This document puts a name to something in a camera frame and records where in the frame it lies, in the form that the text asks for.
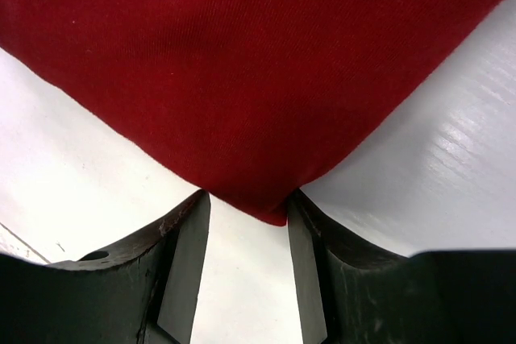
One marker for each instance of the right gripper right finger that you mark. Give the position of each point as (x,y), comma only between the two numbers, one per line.
(350,290)

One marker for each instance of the aluminium table frame rail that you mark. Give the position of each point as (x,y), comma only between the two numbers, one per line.
(12,244)

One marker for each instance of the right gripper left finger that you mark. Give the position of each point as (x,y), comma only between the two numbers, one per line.
(142,288)

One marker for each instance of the red t shirt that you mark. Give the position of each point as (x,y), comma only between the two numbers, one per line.
(247,99)

